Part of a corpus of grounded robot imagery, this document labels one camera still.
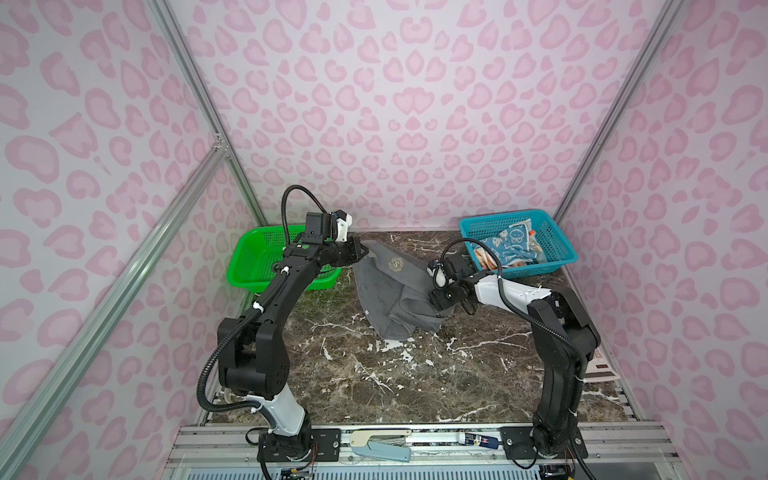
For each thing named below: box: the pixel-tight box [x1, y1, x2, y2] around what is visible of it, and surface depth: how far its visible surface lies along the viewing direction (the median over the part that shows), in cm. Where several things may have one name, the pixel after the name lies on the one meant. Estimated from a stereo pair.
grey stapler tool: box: [350, 427, 412, 463], surface depth 73 cm
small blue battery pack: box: [465, 433, 499, 449], surface depth 74 cm
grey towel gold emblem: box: [353, 241, 455, 341], surface depth 95 cm
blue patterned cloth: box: [473, 218, 537, 267], surface depth 112 cm
